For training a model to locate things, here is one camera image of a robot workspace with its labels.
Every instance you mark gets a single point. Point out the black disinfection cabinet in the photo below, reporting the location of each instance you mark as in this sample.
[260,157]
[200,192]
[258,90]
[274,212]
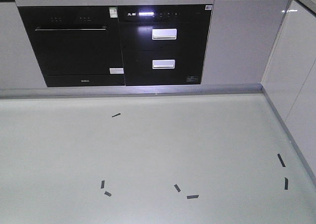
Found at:
[188,50]

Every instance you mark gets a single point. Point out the black built-in dishwasher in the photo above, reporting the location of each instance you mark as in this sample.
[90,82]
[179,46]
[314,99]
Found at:
[75,44]

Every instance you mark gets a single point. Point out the white cabinet door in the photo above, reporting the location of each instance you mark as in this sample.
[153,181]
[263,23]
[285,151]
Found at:
[19,68]
[241,36]

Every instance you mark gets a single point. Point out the white side cabinet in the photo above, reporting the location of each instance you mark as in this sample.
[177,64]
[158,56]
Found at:
[290,79]

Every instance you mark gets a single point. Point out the lower silver drawer handle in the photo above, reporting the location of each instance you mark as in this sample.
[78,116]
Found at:
[163,64]

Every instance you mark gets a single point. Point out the silver drawer handle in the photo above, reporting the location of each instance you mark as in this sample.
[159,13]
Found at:
[163,64]
[164,34]

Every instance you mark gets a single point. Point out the upper silver drawer handle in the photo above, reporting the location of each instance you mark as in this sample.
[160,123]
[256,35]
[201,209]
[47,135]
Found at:
[164,34]

